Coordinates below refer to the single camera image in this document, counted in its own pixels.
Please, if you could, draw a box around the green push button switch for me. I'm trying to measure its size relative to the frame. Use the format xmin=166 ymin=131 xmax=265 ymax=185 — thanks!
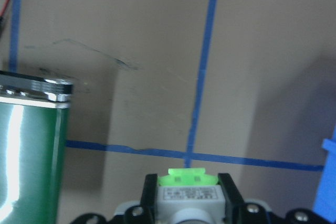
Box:
xmin=156 ymin=167 xmax=228 ymax=224

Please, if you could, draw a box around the blue plastic bin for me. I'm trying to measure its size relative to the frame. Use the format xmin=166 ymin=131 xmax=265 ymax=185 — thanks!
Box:
xmin=313 ymin=126 xmax=336 ymax=219

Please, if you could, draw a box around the green belt conveyor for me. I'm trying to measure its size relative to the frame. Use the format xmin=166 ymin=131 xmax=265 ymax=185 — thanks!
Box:
xmin=0 ymin=70 xmax=74 ymax=224

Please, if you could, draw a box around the red and black conveyor wire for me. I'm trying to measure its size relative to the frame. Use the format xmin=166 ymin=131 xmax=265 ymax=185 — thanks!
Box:
xmin=0 ymin=0 xmax=26 ymax=38

